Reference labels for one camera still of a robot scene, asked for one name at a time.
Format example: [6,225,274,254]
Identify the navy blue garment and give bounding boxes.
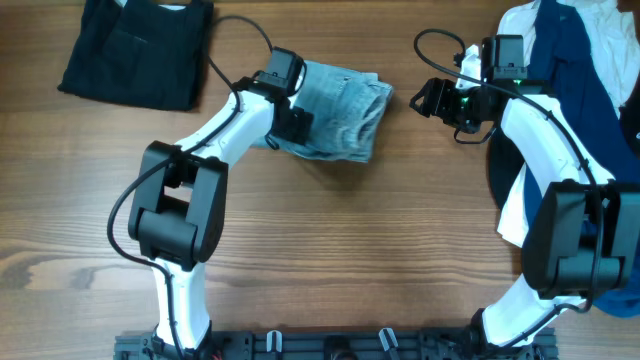
[522,0,640,319]

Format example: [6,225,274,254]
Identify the folded black garment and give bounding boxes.
[58,0,214,111]

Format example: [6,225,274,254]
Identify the black garment at right edge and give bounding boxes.
[620,101,639,148]

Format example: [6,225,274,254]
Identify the light blue denim shorts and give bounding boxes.
[275,61,394,163]

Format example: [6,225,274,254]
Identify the white shirt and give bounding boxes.
[495,0,640,249]

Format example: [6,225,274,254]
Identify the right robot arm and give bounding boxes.
[409,78,639,353]

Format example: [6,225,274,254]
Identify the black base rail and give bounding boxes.
[113,324,559,360]

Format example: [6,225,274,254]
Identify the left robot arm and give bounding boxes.
[127,73,313,359]

